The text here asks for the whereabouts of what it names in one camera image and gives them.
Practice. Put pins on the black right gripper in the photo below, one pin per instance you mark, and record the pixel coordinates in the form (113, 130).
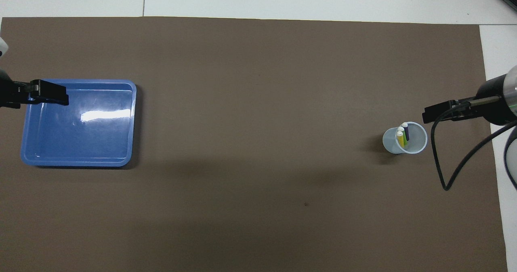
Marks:
(490, 102)

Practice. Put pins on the green highlighter pen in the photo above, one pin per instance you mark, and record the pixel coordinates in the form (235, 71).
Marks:
(403, 136)

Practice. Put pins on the purple highlighter pen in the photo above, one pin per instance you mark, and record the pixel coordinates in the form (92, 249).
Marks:
(406, 131)

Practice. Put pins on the brown table mat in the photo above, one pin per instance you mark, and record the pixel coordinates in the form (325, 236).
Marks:
(258, 102)

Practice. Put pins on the blue plastic tray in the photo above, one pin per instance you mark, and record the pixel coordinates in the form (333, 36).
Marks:
(119, 150)

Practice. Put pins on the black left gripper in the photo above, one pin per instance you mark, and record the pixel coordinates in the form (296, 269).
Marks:
(14, 92)

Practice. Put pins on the yellow highlighter pen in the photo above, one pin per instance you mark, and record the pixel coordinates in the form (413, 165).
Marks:
(400, 140)

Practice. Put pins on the translucent plastic cup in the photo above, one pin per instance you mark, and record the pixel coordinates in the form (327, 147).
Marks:
(389, 142)

